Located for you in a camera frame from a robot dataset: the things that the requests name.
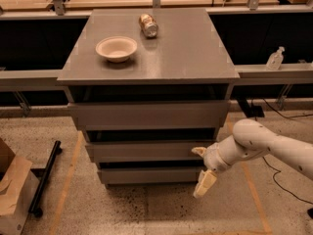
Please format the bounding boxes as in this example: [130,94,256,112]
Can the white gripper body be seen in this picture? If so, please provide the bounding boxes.
[203,143,228,173]

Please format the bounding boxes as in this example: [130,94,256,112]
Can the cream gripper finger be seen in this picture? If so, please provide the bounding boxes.
[193,169,217,199]
[192,147,206,157]

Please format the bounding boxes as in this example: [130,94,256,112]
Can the grey bottom drawer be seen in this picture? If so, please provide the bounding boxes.
[98,167,202,185]

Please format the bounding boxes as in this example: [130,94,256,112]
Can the grey drawer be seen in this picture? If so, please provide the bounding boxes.
[98,167,202,185]
[67,101,229,130]
[86,140,212,163]

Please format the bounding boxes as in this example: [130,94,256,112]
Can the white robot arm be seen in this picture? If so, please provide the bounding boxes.
[192,118,313,198]

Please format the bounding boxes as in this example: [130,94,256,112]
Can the grey top drawer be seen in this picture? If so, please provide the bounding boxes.
[67,101,229,130]

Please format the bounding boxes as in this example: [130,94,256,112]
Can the grey drawer cabinet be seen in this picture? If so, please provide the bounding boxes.
[58,8,239,171]

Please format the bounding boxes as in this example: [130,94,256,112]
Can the grey middle drawer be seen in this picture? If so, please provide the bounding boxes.
[86,140,212,163]

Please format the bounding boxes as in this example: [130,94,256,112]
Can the black floor socket box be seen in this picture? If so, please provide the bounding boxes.
[237,98,264,118]

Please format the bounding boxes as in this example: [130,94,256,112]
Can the clear sanitizer pump bottle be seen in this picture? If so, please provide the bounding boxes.
[266,46,285,71]

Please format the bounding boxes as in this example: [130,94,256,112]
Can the white paper bowl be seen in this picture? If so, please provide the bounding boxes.
[95,36,137,63]

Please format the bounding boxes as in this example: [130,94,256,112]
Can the silver soda can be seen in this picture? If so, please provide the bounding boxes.
[139,14,158,38]

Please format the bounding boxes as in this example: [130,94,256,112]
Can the black metal bar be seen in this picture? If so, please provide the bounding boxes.
[28,140,63,218]

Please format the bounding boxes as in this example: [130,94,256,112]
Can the cardboard box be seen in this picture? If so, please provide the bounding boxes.
[0,139,39,235]

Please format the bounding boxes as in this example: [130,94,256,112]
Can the black floor cable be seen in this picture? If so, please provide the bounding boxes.
[250,98,313,206]

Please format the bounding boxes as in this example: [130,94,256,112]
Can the grey metal rail frame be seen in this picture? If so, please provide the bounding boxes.
[1,5,313,91]

